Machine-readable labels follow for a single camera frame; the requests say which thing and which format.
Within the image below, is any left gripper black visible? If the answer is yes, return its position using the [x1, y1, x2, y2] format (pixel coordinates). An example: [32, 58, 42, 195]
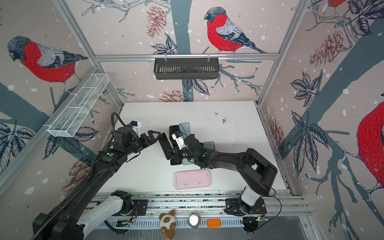
[125, 129, 161, 156]

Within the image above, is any light blue phone case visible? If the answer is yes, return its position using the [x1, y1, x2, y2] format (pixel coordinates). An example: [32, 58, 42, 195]
[182, 159, 194, 165]
[203, 141, 216, 150]
[179, 122, 191, 137]

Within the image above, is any black phone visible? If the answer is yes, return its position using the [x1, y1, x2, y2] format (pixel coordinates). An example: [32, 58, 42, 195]
[169, 125, 180, 141]
[158, 133, 174, 160]

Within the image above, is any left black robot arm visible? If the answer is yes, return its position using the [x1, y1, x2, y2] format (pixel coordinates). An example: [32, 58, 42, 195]
[32, 112, 161, 240]

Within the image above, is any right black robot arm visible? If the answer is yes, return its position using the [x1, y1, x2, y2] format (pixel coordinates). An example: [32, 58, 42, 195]
[163, 134, 278, 217]

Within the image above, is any pink phone case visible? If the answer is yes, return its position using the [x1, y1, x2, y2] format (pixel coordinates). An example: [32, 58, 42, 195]
[174, 170, 212, 190]

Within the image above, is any brown white plush toy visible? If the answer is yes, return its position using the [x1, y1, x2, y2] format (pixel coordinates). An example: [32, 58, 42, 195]
[159, 210, 177, 240]

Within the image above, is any orange block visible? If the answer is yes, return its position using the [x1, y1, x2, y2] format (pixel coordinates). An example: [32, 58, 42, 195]
[207, 219, 222, 228]

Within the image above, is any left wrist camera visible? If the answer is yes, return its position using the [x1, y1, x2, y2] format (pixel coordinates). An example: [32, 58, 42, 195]
[128, 121, 142, 136]

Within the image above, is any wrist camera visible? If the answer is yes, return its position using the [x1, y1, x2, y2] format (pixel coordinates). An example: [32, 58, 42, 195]
[172, 131, 186, 150]
[128, 121, 142, 136]

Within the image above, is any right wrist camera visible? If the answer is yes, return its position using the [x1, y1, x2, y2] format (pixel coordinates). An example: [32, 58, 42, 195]
[172, 131, 186, 150]

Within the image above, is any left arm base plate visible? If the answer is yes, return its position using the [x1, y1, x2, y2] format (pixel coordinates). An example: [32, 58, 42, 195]
[117, 200, 148, 217]

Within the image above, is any black wire wall basket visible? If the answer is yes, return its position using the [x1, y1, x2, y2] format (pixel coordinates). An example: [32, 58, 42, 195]
[154, 58, 220, 80]

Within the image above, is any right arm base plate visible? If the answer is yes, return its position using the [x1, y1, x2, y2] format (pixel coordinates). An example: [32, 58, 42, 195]
[224, 198, 267, 217]

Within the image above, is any white wire wall basket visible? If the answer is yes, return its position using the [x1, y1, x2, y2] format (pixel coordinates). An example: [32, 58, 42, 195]
[48, 73, 110, 138]

